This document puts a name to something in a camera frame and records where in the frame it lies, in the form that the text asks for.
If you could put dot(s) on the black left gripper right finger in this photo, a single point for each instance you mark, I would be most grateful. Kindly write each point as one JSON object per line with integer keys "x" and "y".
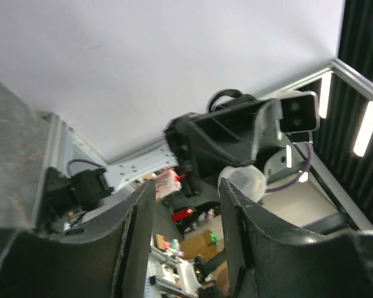
{"x": 270, "y": 257}

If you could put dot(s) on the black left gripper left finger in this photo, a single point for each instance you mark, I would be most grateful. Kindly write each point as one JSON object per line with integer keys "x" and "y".
{"x": 104, "y": 257}

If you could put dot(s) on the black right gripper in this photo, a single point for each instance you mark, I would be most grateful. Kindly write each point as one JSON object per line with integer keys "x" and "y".
{"x": 228, "y": 134}

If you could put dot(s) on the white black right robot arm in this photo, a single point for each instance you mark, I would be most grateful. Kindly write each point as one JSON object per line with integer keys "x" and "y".
{"x": 115, "y": 177}

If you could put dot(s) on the cardboard box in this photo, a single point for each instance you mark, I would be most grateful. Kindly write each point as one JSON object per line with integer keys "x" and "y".
{"x": 206, "y": 244}

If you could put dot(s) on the red fire extinguisher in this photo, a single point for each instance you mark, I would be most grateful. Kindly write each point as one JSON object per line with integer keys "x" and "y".
{"x": 183, "y": 214}

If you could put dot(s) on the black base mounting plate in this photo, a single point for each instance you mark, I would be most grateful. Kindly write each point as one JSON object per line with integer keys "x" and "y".
{"x": 58, "y": 199}

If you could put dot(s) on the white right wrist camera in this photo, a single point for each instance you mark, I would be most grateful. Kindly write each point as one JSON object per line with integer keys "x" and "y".
{"x": 300, "y": 111}

